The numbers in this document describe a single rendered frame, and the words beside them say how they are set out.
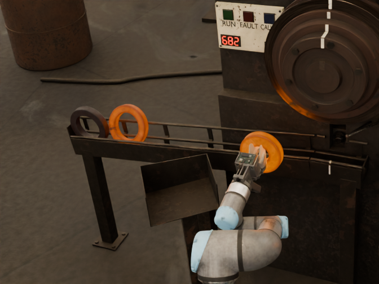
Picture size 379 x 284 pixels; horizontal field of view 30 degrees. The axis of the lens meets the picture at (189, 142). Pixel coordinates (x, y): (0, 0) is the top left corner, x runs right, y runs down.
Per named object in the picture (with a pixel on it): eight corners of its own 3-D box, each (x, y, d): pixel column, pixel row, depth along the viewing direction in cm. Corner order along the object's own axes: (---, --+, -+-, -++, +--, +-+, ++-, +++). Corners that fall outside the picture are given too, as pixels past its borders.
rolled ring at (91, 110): (97, 110, 299) (102, 106, 302) (64, 109, 309) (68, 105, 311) (110, 146, 308) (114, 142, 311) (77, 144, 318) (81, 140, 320)
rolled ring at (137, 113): (130, 156, 303) (135, 154, 306) (152, 125, 295) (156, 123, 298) (101, 127, 308) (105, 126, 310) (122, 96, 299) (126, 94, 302)
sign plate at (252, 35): (221, 45, 270) (216, 1, 260) (286, 52, 259) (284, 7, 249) (218, 48, 268) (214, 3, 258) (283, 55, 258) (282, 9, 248)
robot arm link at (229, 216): (214, 230, 232) (210, 214, 226) (226, 203, 238) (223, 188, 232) (236, 235, 229) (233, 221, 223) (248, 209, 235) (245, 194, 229)
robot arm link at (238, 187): (248, 207, 235) (225, 202, 238) (252, 196, 237) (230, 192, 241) (244, 193, 229) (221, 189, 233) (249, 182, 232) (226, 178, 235)
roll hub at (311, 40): (287, 100, 247) (285, 27, 232) (368, 111, 236) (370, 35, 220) (282, 109, 243) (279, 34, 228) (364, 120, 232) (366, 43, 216)
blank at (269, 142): (240, 129, 251) (236, 133, 248) (281, 132, 244) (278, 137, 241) (246, 165, 258) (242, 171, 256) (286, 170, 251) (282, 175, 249)
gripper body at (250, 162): (260, 152, 237) (248, 180, 231) (264, 169, 244) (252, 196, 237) (239, 149, 241) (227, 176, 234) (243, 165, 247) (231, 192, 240)
